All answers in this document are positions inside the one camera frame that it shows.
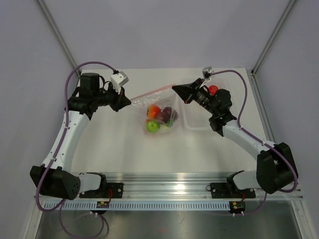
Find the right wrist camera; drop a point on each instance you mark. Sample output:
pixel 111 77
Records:
pixel 207 71

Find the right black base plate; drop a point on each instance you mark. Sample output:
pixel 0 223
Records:
pixel 227 191

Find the dark purple fruit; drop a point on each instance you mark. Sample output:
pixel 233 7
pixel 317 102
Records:
pixel 171 112

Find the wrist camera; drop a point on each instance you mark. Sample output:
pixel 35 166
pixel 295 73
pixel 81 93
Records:
pixel 207 71
pixel 118 80

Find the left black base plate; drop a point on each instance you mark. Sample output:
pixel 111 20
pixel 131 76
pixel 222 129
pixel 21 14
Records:
pixel 106 189

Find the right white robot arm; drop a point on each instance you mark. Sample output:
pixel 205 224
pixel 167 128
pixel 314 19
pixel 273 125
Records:
pixel 275 170

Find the clear zip top bag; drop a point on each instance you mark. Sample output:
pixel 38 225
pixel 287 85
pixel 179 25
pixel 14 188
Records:
pixel 162 97

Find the white slotted cable duct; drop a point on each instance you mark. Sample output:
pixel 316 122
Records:
pixel 149 205

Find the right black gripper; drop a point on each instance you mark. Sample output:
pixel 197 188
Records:
pixel 188 91

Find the left circuit board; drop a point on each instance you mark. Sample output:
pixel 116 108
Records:
pixel 103 204

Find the circuit board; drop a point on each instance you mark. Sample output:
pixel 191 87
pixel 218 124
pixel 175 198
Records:
pixel 238 205
pixel 103 204

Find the dark red apple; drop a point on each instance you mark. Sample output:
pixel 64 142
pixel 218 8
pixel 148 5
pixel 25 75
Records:
pixel 162 117

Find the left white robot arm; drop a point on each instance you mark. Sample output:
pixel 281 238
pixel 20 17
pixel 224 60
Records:
pixel 78 113

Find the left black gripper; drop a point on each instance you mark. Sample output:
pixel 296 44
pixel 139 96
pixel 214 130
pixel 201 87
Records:
pixel 122 101

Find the right circuit board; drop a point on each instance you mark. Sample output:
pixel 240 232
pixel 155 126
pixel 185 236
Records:
pixel 238 205

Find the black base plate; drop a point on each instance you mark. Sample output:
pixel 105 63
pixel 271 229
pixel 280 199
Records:
pixel 106 189
pixel 227 191

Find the red tomato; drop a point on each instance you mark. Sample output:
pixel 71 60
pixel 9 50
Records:
pixel 213 89

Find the white plastic basket tray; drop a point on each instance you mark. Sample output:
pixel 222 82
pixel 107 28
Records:
pixel 196 117

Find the white radish with leaves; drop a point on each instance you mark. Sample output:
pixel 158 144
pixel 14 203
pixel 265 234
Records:
pixel 167 126

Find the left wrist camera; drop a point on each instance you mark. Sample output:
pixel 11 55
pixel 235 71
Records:
pixel 118 80

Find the aluminium rail frame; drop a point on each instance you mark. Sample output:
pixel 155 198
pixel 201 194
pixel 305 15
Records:
pixel 162 186

